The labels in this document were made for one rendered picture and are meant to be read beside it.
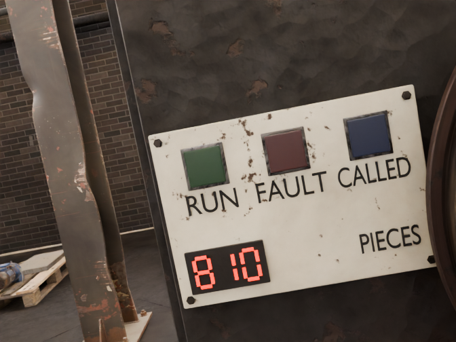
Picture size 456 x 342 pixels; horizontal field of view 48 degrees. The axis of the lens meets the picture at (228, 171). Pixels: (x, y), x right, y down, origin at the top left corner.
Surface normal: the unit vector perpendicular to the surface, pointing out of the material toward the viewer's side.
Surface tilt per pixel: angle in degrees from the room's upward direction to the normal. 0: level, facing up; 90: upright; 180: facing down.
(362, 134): 90
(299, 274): 90
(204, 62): 90
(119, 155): 90
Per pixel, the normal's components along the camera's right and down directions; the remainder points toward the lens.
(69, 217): -0.06, 0.12
